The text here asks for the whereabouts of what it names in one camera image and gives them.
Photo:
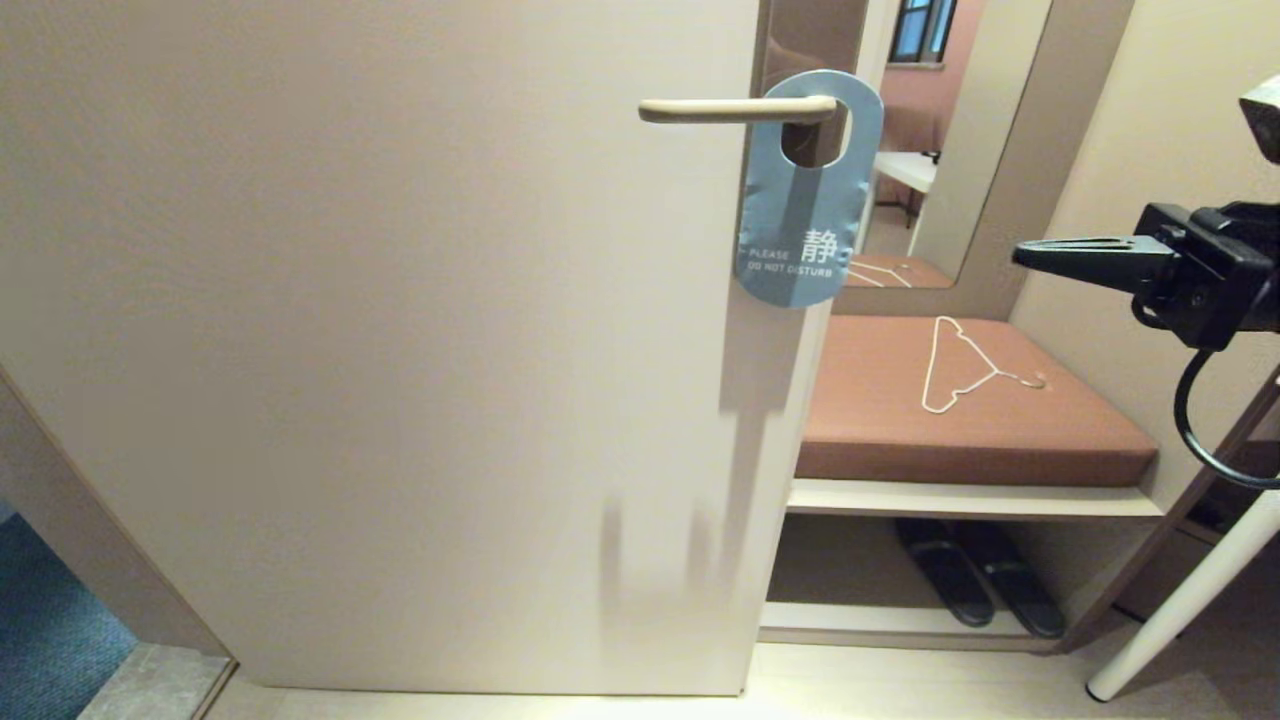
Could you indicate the blue and white door hanger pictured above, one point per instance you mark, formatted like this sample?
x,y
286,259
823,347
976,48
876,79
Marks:
x,y
790,230

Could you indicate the white bench base board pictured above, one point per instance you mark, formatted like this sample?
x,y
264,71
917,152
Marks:
x,y
900,625

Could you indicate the wall mirror brown frame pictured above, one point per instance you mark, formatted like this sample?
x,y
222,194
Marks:
x,y
960,120

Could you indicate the black slipper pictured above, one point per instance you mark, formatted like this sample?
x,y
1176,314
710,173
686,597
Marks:
x,y
1025,600
950,585

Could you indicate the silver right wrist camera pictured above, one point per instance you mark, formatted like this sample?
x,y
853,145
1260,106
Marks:
x,y
1268,115

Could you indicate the brown bench seat cushion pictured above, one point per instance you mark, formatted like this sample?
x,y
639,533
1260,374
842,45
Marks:
x,y
1000,440

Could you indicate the white bench seat board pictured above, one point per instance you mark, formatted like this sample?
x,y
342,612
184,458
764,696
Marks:
x,y
950,498

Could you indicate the beige room door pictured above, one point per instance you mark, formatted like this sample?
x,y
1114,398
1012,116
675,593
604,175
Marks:
x,y
400,350

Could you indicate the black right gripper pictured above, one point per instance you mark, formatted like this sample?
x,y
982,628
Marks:
x,y
1220,270

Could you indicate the white table leg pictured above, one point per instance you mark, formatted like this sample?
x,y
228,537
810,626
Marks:
x,y
1180,605

